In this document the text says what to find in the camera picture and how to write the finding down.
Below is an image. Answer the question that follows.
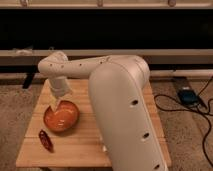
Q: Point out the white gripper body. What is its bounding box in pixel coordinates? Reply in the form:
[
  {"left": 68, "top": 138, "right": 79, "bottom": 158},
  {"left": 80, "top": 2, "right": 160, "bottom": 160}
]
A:
[{"left": 49, "top": 76, "right": 71, "bottom": 98}]

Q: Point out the white metal rail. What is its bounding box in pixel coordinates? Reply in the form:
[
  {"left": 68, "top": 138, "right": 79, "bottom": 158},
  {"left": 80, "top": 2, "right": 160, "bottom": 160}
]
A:
[{"left": 0, "top": 48, "right": 213, "bottom": 67}]

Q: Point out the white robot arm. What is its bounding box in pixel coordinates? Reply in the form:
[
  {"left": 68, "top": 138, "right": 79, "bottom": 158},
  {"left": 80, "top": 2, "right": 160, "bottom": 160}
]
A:
[{"left": 38, "top": 51, "right": 168, "bottom": 171}]

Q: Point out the orange bowl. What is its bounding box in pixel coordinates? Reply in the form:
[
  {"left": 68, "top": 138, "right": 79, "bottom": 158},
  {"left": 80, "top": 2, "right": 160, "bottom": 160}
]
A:
[{"left": 43, "top": 100, "right": 80, "bottom": 133}]

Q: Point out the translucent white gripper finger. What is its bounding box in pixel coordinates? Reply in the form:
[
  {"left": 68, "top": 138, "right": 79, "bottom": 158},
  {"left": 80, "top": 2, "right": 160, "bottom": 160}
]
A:
[
  {"left": 50, "top": 98, "right": 57, "bottom": 109},
  {"left": 54, "top": 98, "right": 61, "bottom": 111}
]

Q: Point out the black cable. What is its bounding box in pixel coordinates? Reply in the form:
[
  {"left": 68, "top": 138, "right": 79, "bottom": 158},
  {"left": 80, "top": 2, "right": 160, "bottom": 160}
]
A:
[{"left": 153, "top": 76, "right": 213, "bottom": 168}]

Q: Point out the dark red pepper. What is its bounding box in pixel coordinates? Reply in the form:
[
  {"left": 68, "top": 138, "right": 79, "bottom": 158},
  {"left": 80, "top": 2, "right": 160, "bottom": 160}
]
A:
[{"left": 39, "top": 130, "right": 53, "bottom": 152}]

